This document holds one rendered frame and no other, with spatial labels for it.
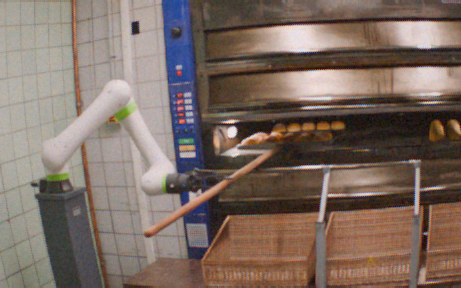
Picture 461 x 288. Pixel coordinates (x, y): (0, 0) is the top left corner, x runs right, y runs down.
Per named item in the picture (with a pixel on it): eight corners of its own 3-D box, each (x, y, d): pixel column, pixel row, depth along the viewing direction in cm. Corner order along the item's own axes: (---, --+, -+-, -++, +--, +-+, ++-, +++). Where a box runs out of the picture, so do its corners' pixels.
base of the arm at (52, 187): (25, 192, 285) (24, 181, 284) (42, 187, 299) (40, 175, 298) (62, 194, 275) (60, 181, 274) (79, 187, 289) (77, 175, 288)
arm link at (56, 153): (35, 157, 258) (120, 73, 265) (37, 153, 273) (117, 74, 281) (53, 179, 261) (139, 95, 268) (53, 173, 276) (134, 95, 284)
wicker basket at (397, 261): (331, 257, 345) (330, 211, 341) (422, 250, 326) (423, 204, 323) (314, 287, 299) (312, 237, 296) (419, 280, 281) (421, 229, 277)
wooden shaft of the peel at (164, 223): (151, 239, 200) (149, 230, 200) (143, 238, 201) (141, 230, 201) (282, 149, 360) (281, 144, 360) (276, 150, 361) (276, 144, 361)
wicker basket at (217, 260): (231, 259, 365) (227, 214, 361) (326, 257, 346) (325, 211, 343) (202, 287, 319) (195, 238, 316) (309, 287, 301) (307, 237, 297)
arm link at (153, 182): (139, 200, 285) (134, 178, 281) (149, 187, 296) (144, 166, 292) (167, 200, 281) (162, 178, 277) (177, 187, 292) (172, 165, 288)
